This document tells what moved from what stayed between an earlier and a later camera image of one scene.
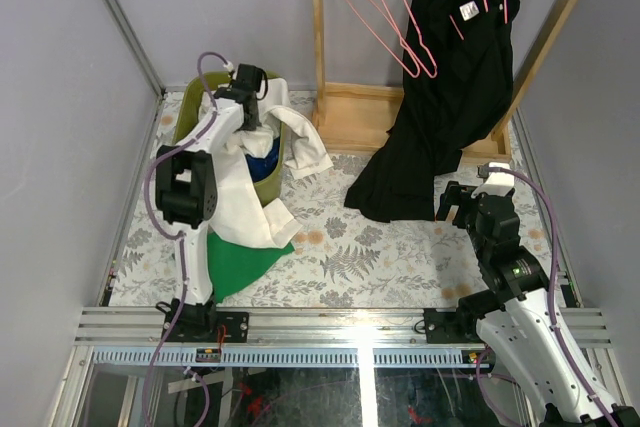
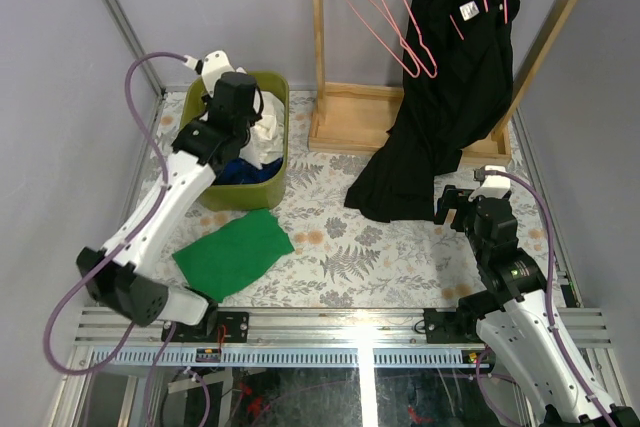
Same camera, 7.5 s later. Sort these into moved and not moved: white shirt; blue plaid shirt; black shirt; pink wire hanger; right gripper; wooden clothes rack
Moved: blue plaid shirt; white shirt
Not moved: wooden clothes rack; pink wire hanger; right gripper; black shirt
